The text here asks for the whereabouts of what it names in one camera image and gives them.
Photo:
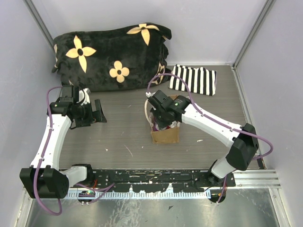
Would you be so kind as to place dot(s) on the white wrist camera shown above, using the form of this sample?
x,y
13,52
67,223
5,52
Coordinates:
x,y
148,94
84,96

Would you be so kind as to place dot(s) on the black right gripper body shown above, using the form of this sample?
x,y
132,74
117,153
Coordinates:
x,y
161,119

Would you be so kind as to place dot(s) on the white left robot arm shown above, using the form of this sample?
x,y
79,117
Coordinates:
x,y
72,109

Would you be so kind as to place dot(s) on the brown canvas tote bag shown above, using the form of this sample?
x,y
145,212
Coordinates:
x,y
164,136

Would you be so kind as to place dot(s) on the black floral plush blanket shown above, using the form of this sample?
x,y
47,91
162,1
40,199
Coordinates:
x,y
131,57

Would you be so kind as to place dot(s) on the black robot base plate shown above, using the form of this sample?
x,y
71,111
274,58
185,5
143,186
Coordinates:
x,y
152,180

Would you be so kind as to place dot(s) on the purple Fanta can front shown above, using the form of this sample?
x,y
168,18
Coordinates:
x,y
155,126

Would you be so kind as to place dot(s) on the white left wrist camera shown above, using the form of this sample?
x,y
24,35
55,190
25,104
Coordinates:
x,y
84,96

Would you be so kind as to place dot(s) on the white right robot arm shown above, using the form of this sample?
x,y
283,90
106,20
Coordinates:
x,y
239,139

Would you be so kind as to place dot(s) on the black white striped cloth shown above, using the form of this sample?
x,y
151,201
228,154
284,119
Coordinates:
x,y
199,80

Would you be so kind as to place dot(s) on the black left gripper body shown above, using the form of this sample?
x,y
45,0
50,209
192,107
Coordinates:
x,y
86,116

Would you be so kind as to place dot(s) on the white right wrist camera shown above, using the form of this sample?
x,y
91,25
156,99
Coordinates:
x,y
148,94

